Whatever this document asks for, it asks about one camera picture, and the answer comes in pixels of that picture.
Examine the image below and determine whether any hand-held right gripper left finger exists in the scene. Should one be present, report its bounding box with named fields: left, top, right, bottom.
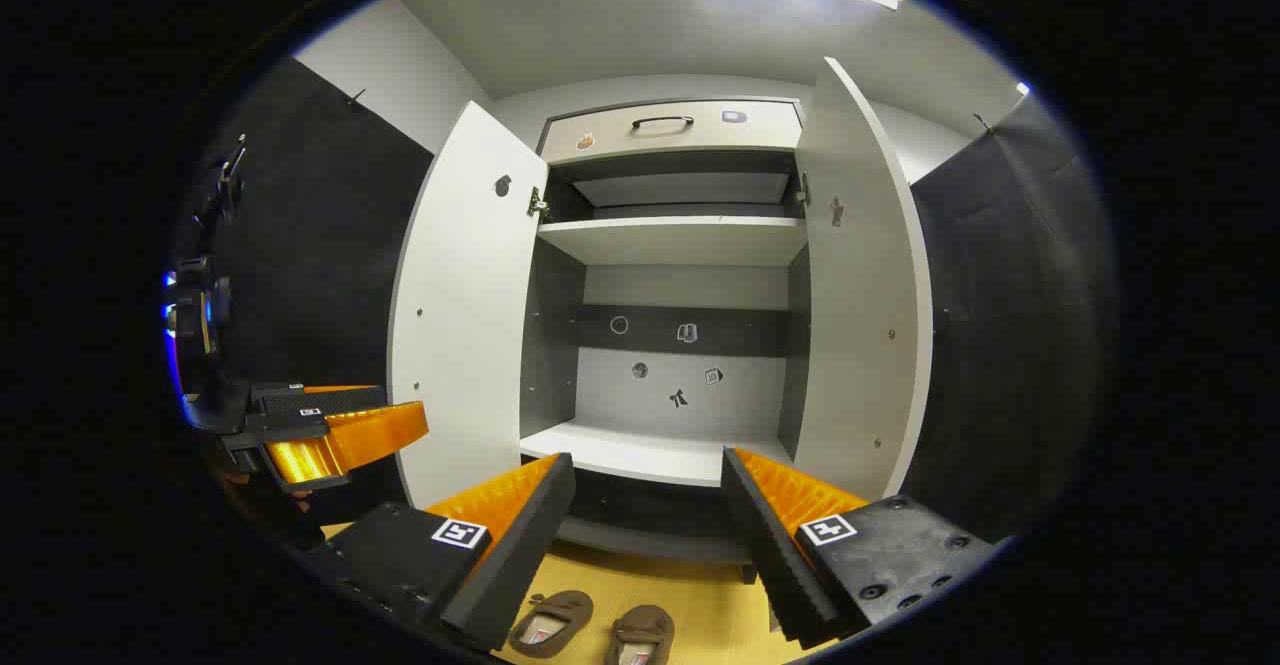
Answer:
left=305, top=453, right=578, bottom=652

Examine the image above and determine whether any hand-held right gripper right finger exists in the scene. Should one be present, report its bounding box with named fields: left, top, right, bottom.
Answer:
left=722, top=447, right=1001, bottom=650

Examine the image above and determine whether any brown fuzzy shoe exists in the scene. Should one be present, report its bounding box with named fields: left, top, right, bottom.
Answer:
left=605, top=605, right=676, bottom=665
left=508, top=590, right=595, bottom=659

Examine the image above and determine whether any white cabinet door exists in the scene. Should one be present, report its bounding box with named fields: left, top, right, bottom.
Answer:
left=790, top=57, right=936, bottom=504
left=388, top=100, right=551, bottom=511

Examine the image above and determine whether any white shoe cabinet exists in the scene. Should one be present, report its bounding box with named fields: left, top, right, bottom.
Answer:
left=518, top=95, right=813, bottom=586

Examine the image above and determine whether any white cabinet shelf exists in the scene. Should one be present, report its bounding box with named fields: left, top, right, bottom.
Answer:
left=520, top=420, right=796, bottom=489
left=537, top=215, right=809, bottom=268

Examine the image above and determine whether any white cabinet drawer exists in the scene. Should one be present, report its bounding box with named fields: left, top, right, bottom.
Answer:
left=540, top=98, right=804, bottom=166

